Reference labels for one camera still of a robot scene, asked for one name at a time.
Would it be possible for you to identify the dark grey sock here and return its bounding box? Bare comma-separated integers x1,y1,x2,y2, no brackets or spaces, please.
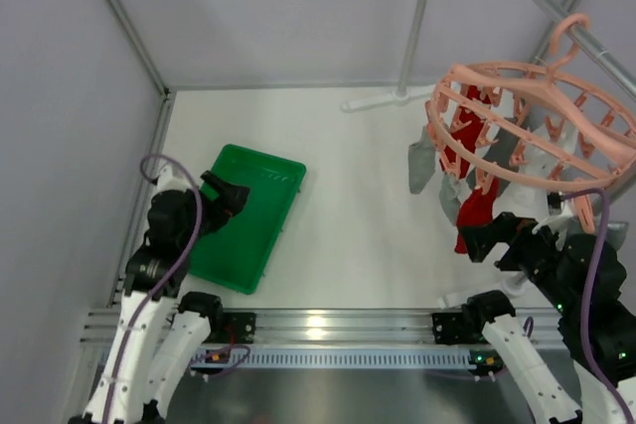
483,129,519,172

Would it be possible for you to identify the light grey sock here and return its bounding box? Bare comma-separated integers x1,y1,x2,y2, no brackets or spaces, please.
407,127,436,195

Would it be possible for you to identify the red santa sock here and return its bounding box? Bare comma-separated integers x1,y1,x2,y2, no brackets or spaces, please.
440,85,492,180

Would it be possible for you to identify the pink round clip hanger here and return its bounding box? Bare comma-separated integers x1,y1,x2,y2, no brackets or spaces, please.
424,13,635,205

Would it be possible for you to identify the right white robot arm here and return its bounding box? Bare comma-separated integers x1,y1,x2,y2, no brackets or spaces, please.
460,212,635,423

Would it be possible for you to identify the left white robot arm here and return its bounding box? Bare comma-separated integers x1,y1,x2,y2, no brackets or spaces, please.
70,167,249,423

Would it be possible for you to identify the green plastic tray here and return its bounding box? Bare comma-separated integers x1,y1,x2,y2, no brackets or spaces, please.
190,144,307,295

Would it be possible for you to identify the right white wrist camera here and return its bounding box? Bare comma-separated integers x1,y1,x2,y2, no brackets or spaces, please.
532,192,573,234

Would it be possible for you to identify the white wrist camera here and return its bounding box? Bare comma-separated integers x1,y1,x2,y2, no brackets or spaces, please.
532,192,573,234
154,166,192,194

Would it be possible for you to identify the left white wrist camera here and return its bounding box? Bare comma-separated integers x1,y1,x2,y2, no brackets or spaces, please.
154,166,192,194

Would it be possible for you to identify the right black mount plate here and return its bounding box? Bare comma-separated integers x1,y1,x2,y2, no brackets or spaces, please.
431,311,473,346

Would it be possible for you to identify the black mount plate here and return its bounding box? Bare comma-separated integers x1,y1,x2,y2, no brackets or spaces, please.
216,312,256,345
431,311,473,346

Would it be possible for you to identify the left black mount plate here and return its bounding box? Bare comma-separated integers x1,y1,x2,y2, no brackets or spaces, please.
216,312,256,345

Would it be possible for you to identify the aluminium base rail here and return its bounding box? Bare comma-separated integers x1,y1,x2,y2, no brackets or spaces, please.
79,308,564,350

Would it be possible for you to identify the slotted white cable duct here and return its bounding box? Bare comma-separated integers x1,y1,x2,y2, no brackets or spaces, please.
191,347,501,370

